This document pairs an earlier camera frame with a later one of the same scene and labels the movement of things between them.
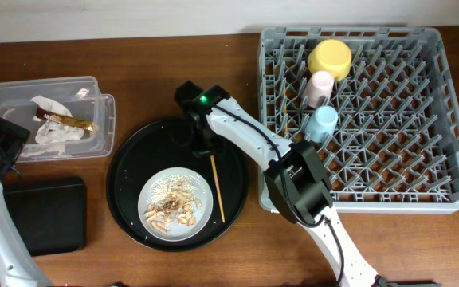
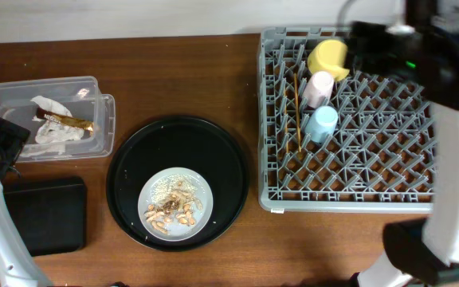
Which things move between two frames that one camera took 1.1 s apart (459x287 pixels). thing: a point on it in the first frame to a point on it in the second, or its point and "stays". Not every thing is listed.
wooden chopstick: (217, 188) to (296, 112)
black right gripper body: (204, 143) to (362, 45)
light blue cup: (321, 126) stays
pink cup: (318, 88) stays
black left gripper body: (12, 138) stays
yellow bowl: (333, 56) stays
